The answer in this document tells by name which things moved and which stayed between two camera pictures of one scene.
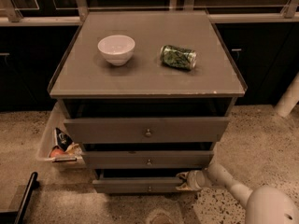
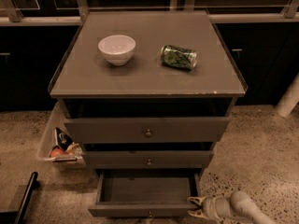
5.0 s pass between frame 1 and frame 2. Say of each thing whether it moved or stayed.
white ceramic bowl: stayed
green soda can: stayed
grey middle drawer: stayed
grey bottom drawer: moved
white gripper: moved
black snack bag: stayed
